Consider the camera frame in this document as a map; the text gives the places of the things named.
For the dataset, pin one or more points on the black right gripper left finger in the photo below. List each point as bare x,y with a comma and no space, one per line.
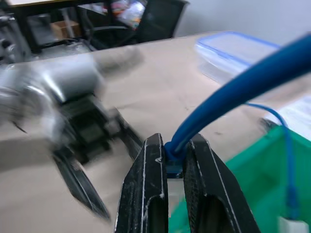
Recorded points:
142,184

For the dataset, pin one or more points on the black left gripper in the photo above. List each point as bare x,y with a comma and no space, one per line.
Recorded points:
90,126

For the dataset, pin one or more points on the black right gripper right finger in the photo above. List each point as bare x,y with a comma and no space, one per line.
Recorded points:
206,179

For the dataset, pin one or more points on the green plastic bin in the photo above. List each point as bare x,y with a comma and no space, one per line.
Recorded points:
257,174

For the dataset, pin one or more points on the white coupler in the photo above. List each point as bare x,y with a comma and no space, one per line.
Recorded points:
292,225

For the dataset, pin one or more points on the clear container with blue-rimmed lid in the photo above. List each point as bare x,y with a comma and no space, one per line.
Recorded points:
226,60

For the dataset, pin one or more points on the brown cardboard box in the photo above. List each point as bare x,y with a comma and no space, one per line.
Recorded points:
65,29

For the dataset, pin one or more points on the black office chair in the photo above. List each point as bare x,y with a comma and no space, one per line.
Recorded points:
155,21

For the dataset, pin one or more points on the grey machine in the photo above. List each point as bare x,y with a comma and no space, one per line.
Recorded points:
12,38

